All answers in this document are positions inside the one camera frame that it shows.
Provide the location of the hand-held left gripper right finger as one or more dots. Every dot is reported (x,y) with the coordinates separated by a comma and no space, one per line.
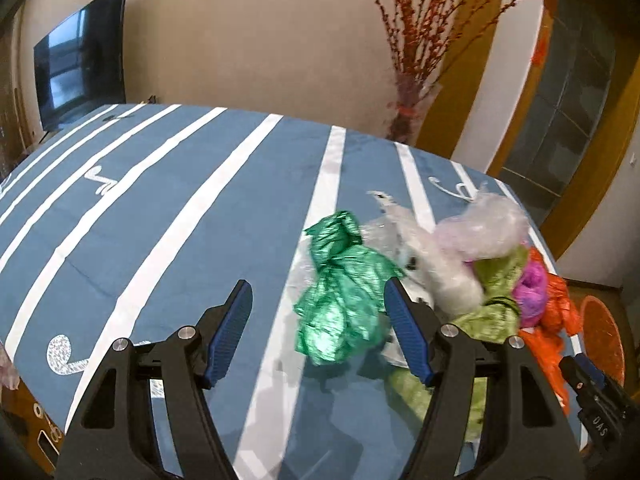
(407,330)

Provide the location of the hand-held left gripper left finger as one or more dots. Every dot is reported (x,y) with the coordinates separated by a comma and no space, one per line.
(230,330)

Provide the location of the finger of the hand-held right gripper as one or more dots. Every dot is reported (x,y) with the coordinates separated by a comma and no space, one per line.
(590,372)

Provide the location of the orange plastic basket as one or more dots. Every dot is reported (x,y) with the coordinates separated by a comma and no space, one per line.
(602,330)

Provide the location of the orange plastic bag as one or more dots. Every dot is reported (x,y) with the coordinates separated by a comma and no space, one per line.
(545,355)

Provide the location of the white plastic bag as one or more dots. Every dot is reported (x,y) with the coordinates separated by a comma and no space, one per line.
(450,280)

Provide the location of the shiny green plastic bag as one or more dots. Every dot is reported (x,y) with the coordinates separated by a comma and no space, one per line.
(340,300)

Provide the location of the olive green plastic bag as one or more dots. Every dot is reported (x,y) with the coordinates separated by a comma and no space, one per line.
(492,315)

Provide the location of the magenta plastic bag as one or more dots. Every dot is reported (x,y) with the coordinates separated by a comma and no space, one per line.
(532,290)

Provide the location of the clear dotted plastic bag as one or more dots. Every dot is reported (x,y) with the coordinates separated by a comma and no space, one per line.
(387,230)

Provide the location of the translucent whitish plastic bag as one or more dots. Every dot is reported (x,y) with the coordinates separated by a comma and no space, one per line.
(490,225)

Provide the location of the blue white striped tablecloth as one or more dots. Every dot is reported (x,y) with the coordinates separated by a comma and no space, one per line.
(150,200)

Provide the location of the clear glass vase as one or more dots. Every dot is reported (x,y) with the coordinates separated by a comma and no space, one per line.
(412,110)

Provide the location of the pale plastic bag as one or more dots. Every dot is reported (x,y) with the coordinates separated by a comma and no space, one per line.
(7,370)

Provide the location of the frosted glass door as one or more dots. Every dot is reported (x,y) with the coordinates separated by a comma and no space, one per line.
(565,90)

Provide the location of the red berry branches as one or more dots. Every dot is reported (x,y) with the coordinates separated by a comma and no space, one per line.
(415,35)

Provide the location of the black flat television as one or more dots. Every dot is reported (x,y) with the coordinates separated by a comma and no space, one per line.
(80,70)

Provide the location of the wooden door frame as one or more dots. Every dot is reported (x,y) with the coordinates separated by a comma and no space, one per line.
(595,185)

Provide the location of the wooden wall trim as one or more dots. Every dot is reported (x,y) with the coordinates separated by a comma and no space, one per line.
(465,85)

